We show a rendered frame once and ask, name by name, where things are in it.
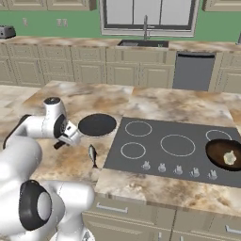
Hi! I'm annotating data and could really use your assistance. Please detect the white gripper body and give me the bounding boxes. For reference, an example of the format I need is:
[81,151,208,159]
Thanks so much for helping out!
[60,120,84,147]

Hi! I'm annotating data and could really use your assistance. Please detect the grey fish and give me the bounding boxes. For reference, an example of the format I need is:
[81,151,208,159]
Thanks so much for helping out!
[87,143,99,170]

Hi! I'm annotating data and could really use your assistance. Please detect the pale garlic bulb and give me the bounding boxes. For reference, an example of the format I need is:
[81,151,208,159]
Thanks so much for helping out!
[222,150,238,166]

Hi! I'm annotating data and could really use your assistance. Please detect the black round pan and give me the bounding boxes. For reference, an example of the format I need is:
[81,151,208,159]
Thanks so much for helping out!
[77,113,118,138]

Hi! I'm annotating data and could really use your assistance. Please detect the long beige base cupboard run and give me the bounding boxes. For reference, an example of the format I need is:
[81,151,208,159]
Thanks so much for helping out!
[0,41,177,89]

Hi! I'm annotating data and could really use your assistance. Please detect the grey hob knob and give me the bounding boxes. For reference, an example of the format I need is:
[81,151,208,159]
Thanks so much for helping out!
[173,165,185,176]
[189,167,201,179]
[141,160,152,171]
[157,162,168,173]
[207,169,218,181]

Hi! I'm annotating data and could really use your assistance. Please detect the dark grey hob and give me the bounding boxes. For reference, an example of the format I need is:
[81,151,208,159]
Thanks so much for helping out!
[103,116,241,189]

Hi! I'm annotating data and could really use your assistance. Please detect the beige cupboard door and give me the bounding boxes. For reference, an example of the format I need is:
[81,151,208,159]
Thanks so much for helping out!
[82,212,172,241]

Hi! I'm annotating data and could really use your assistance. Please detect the wide beige drawer front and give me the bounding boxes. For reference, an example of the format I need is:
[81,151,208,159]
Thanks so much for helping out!
[82,193,177,233]

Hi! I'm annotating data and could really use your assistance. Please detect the dark sink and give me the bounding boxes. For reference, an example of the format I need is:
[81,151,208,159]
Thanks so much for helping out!
[117,39,170,49]

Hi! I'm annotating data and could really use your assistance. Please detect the silver toaster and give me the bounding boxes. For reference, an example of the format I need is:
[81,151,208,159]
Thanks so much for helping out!
[0,24,17,40]

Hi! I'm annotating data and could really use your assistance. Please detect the silver tap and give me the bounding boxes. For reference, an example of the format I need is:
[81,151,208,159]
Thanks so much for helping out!
[142,14,153,41]

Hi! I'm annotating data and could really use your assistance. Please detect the grey dishwasher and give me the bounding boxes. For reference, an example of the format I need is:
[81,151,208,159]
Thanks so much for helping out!
[171,51,217,92]

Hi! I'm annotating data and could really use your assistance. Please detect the white framed window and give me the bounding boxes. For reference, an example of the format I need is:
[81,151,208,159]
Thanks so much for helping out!
[99,0,201,38]

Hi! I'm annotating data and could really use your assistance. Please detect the dark brown pan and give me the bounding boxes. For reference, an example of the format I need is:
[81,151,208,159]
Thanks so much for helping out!
[204,138,241,172]

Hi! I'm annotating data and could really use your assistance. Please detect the narrow beige drawer front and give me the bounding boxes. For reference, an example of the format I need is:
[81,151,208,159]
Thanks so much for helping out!
[171,208,241,241]

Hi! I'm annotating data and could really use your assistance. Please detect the short beige base cupboard run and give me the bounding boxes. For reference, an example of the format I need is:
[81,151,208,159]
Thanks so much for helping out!
[208,51,241,94]

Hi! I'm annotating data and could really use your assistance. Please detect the long silver drawer handle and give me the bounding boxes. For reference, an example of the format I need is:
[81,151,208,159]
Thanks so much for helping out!
[95,202,129,215]

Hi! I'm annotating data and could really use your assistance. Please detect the wide beige wall cupboard run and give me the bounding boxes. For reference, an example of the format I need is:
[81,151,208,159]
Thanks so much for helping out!
[0,0,98,12]

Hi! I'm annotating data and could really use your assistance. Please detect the short silver drawer handle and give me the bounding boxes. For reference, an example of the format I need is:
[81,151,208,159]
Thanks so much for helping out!
[224,224,241,235]

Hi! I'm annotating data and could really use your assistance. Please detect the small beige wall cupboard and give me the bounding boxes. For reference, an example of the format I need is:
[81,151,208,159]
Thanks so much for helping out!
[201,0,241,13]

